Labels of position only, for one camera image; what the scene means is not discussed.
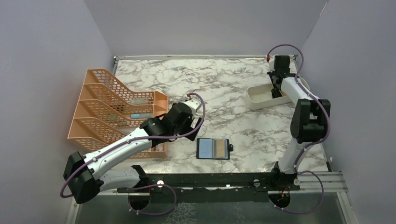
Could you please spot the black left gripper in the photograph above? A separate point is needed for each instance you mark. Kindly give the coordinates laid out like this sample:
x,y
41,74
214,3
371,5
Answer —
x,y
189,129

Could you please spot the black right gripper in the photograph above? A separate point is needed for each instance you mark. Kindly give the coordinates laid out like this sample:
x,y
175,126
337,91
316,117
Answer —
x,y
270,73

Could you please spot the black card holder wallet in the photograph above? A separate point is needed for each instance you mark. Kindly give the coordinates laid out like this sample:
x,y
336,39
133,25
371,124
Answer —
x,y
205,147

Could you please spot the gold yellow card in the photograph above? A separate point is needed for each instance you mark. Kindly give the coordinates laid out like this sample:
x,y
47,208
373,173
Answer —
x,y
220,148

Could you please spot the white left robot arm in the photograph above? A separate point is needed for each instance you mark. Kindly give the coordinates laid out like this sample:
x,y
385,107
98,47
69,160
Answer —
x,y
87,175

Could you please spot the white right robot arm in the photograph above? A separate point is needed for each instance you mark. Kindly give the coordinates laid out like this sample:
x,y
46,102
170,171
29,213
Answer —
x,y
310,122

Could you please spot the white plastic tray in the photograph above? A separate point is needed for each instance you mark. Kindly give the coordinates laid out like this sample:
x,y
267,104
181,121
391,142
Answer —
x,y
263,95

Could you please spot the red white box in rack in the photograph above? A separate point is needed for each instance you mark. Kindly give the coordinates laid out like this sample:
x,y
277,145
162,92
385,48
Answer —
x,y
158,148

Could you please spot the grey box in rack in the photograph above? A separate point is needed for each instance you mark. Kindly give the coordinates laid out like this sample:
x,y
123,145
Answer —
x,y
139,101

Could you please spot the blue box in rack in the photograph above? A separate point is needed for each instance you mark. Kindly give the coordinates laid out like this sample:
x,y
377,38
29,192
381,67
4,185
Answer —
x,y
141,115

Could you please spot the orange file organizer rack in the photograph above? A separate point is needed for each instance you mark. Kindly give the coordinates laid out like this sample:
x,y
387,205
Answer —
x,y
102,114

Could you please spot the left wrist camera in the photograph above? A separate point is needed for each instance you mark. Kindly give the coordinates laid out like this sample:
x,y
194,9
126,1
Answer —
x,y
194,104

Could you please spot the black mounting rail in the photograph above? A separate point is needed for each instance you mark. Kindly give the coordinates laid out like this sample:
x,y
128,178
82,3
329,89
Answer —
x,y
208,188

